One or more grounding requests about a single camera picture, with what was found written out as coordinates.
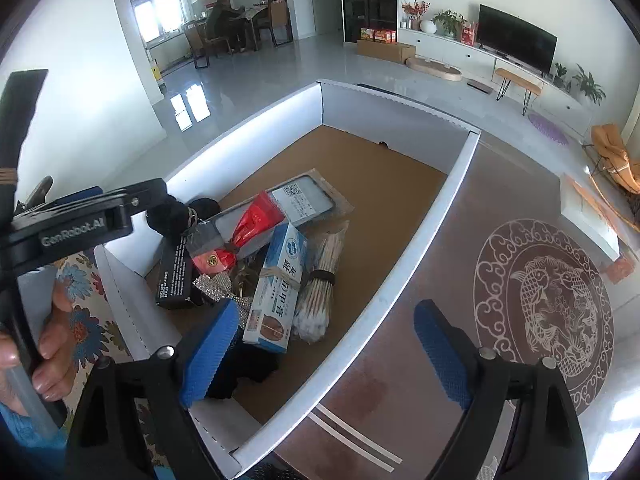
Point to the orange lounge chair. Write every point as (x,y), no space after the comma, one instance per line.
(612,160)

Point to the blue white long box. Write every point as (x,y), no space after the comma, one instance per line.
(275,290)

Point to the brown cardboard carton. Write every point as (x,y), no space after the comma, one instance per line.
(385,51)

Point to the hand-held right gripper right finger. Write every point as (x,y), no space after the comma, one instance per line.
(442,355)

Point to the floral printed cloth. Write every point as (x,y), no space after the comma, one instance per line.
(85,320)

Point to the orange boxes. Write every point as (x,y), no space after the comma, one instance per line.
(377,35)

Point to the purple round mat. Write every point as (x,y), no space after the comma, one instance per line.
(547,128)

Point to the black television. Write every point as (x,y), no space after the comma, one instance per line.
(517,40)

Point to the red gift box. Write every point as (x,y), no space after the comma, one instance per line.
(469,34)

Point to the wooden dining table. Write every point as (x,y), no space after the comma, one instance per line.
(257,15)

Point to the dark flat device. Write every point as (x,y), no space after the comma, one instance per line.
(479,87)

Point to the wooden bench with black legs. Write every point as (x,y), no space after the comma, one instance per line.
(517,80)

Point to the white television console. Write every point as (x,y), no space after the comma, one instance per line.
(450,50)

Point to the oval wooden board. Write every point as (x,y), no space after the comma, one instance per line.
(434,68)

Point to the red packet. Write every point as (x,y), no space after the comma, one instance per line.
(255,220)

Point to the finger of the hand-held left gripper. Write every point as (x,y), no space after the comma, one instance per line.
(145,194)
(77,195)

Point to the large green potted plant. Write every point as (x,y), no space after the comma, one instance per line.
(587,85)

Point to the small green potted plant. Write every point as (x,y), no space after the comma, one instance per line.
(560,76)

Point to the person's left forearm blue sleeve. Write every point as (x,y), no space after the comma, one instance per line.
(20,447)

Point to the small black box white print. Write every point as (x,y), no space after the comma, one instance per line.
(175,275)

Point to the bundle of wooden sticks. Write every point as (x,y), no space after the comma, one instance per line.
(317,295)

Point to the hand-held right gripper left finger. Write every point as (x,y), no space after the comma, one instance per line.
(210,355)

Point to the vase with red flowers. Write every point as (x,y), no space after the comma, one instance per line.
(414,12)

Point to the bushy green potted plant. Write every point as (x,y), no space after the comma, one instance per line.
(450,22)

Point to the black fuzzy cloth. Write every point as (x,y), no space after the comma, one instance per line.
(250,367)

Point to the white cardboard box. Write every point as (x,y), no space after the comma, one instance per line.
(380,195)

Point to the silver rhinestone bow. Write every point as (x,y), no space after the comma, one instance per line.
(220,286)

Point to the person's left hand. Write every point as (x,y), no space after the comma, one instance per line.
(57,345)

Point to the white round vase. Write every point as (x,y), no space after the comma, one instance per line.
(427,26)

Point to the small red pouch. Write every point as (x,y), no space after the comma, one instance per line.
(212,260)

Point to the yellow floor item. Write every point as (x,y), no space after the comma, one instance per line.
(157,74)

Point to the wooden dining chair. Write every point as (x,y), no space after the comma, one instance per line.
(280,20)
(197,45)

